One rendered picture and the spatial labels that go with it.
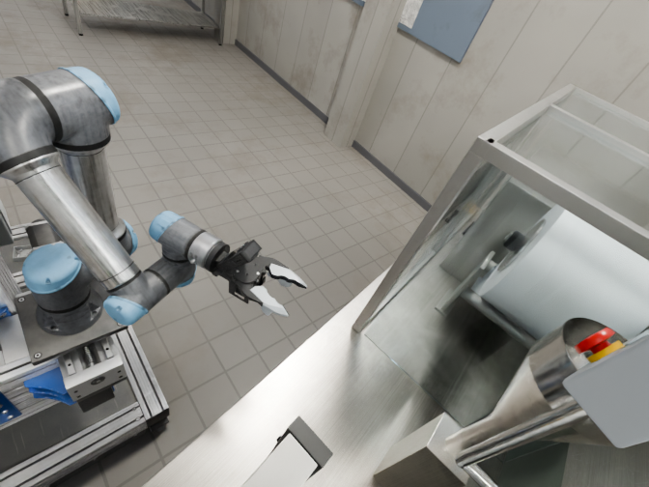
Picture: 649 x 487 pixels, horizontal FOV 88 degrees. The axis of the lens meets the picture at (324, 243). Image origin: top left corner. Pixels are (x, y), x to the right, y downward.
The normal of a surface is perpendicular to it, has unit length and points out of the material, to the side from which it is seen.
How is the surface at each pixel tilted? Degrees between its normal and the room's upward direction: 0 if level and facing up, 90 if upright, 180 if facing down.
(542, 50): 90
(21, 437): 0
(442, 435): 0
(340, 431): 0
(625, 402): 90
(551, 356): 90
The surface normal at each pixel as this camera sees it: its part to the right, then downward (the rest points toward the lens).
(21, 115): 0.73, 0.03
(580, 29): -0.75, 0.29
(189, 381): 0.29, -0.68
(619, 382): -0.86, 0.13
